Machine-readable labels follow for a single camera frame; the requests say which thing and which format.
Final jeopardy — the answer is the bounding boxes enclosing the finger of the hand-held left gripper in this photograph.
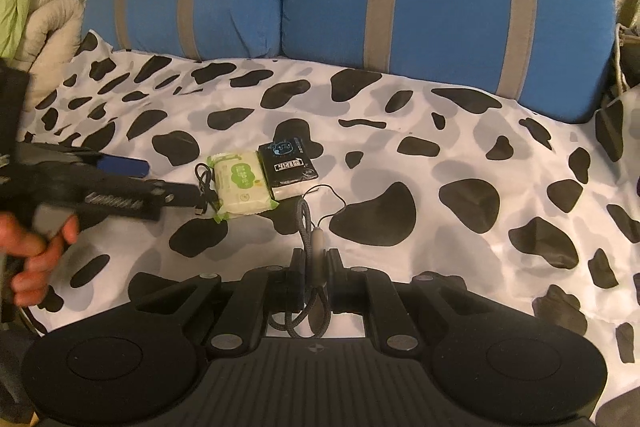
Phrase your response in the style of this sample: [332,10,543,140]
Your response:
[150,179,205,208]
[65,147,152,178]

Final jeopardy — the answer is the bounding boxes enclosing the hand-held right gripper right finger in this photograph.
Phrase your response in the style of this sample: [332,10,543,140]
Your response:
[324,248,501,354]

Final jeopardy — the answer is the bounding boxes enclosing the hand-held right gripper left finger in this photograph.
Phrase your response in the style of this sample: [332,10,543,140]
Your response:
[132,248,307,354]

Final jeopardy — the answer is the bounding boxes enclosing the grey braided cable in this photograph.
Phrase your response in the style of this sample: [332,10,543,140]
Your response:
[266,198,335,341]

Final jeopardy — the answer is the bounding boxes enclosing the person's left hand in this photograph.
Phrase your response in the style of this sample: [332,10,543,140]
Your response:
[0,211,82,309]

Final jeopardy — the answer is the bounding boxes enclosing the green wet wipes packet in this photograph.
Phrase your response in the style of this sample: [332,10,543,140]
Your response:
[206,150,281,224]

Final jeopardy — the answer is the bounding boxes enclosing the cow print blanket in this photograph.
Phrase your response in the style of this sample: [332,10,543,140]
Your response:
[14,31,640,370]

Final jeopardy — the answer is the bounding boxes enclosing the black wet wipes packet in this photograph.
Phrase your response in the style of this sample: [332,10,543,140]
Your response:
[256,136,321,202]

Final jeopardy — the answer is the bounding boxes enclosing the beige quilt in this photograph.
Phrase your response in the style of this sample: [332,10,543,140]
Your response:
[14,0,132,110]

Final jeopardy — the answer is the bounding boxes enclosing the black coiled cable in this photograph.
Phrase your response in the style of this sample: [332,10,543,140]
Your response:
[193,161,222,219]

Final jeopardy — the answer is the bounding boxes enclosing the thin black cord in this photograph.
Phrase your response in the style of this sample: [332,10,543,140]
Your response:
[300,183,349,229]

